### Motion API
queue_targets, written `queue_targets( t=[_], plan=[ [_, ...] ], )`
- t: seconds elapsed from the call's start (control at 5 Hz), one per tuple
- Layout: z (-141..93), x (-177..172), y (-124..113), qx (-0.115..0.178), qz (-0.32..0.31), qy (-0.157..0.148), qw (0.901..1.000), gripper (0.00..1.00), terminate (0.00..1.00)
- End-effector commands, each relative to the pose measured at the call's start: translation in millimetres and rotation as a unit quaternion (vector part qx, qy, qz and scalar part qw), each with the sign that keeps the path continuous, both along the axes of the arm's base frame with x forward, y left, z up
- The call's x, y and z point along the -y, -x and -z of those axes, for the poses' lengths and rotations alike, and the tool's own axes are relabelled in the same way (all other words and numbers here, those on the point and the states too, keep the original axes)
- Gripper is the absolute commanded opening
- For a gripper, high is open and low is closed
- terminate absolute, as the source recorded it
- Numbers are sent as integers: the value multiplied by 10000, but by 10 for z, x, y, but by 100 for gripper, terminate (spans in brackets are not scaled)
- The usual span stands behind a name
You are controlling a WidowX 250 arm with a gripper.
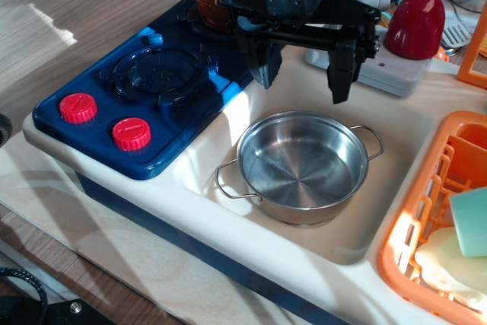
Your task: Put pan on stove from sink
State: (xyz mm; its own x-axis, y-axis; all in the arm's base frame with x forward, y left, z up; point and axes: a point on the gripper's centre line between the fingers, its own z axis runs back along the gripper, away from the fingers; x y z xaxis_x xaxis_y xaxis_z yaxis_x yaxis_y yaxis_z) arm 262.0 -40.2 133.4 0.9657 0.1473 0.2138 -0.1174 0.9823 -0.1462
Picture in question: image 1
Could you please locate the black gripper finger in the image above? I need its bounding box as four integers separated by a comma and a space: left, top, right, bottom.
234, 27, 282, 89
327, 40, 357, 104

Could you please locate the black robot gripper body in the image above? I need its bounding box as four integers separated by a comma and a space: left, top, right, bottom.
221, 0, 379, 62

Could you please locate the stainless steel pan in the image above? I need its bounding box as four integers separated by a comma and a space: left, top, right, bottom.
232, 110, 384, 227

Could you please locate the blue toy stove top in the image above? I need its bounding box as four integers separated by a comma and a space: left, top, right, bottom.
32, 0, 252, 180

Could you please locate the red stove knob right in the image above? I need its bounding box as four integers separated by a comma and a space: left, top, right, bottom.
112, 117, 152, 151

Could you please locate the red stove knob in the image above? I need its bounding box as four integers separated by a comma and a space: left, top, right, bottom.
59, 93, 98, 124
112, 117, 152, 151

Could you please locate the red stove knob left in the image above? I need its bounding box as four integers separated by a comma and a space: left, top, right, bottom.
59, 93, 98, 124

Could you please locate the grey faucet base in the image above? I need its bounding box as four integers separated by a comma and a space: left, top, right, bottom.
304, 24, 434, 97

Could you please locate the red plastic cone piece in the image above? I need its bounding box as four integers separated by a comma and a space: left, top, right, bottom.
384, 0, 445, 60

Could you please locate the silver slotted spatula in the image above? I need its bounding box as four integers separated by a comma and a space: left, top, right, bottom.
441, 17, 472, 56

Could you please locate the orange dish rack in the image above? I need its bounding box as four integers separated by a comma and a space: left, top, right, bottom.
378, 111, 486, 324

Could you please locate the teal sponge block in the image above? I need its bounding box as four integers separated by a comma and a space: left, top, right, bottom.
450, 187, 486, 257

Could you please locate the pale yellow plastic plate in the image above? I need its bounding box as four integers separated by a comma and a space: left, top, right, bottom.
415, 227, 486, 314

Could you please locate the orange frame piece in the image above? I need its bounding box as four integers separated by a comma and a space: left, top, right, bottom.
457, 5, 486, 89

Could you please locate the black mount plate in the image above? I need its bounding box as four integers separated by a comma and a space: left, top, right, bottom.
43, 299, 116, 325

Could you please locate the black braided cable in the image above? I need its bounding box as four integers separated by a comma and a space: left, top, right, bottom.
0, 266, 49, 325

